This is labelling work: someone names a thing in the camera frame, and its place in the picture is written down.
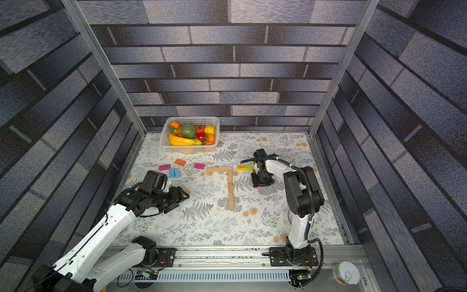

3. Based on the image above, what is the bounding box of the white lidded cup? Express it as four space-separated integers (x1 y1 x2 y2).
332 261 361 286

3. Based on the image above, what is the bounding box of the white plastic basket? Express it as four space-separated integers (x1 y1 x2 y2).
159 116 220 153

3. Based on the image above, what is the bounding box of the yellow toy pepper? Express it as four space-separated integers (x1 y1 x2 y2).
204 125 216 135

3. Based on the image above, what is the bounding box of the yellow toy banana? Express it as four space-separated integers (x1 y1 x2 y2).
168 133 202 146

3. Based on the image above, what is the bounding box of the magenta block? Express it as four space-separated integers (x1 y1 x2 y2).
193 163 206 170

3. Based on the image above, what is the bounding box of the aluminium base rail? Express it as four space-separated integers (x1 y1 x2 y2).
61 245 377 292

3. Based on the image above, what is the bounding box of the green toy mango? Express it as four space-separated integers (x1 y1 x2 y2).
180 124 197 138

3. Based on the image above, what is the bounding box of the purple block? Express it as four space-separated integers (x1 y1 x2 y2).
159 164 171 171

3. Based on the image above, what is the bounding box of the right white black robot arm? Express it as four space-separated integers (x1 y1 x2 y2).
240 149 325 265

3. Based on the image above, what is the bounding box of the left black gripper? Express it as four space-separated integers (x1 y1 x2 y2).
153 185 193 212

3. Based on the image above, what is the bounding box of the orange toy fruit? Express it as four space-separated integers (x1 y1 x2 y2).
169 121 180 129

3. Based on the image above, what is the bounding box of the orange block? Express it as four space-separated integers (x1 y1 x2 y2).
175 159 187 167

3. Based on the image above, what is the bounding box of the wood block marked 71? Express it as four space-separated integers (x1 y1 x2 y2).
228 182 234 197

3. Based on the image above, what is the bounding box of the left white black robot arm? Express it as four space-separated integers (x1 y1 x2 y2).
29 171 190 292

